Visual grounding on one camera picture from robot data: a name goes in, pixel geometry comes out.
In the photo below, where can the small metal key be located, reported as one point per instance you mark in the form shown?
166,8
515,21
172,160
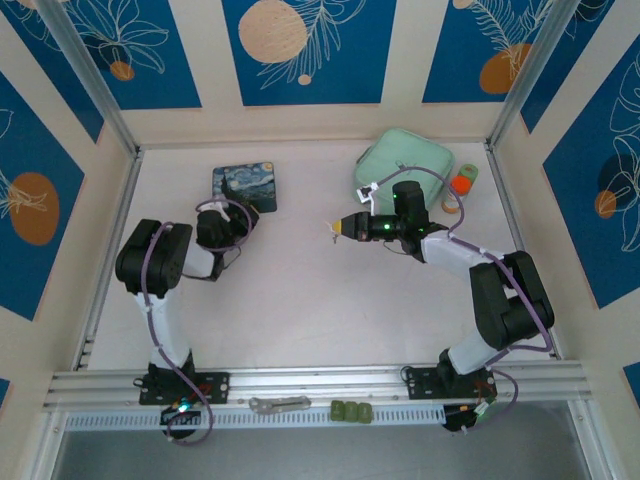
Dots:
333,237

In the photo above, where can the starry night print coaster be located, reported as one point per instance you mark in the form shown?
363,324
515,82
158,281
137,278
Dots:
245,182

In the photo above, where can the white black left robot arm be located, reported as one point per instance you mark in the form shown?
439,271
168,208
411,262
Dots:
167,325

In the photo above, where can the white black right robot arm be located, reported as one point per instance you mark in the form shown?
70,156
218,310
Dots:
465,355

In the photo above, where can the mint green zip pouch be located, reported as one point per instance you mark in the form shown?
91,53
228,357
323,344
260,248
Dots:
400,160

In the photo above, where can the orange cap bottle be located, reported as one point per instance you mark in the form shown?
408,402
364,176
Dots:
459,189

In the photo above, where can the green cap small bottle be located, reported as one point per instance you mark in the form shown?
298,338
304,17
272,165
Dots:
469,171

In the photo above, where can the circuit board with green light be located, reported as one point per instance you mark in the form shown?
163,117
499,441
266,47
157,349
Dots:
470,415
181,407

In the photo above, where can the green rubber block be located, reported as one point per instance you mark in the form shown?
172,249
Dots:
351,412
364,413
337,411

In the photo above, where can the flat metal wrench tool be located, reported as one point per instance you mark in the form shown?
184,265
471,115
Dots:
280,404

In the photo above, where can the aluminium side rail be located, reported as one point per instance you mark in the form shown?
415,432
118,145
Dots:
525,250
107,260

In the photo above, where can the aluminium mounting rail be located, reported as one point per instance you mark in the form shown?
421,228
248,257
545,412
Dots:
320,380

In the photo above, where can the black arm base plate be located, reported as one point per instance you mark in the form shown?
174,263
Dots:
422,384
217,387

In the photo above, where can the aluminium frame post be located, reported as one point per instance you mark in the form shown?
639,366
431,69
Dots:
90,75
535,70

